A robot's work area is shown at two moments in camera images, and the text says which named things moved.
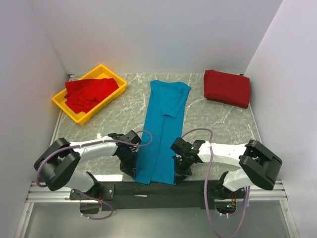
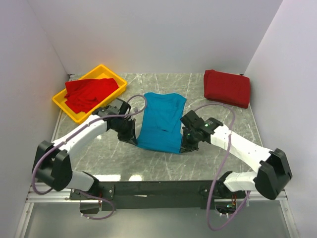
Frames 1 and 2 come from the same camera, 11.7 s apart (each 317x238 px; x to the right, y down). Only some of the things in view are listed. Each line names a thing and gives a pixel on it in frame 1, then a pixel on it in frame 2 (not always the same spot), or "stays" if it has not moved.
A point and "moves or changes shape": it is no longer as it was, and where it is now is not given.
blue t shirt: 164,118 moves or changes shape
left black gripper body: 129,157 to 125,128
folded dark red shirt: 227,88 stays
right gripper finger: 180,176 to 186,149
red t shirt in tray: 81,94 stays
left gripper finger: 129,168 to 132,141
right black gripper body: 182,164 to 189,139
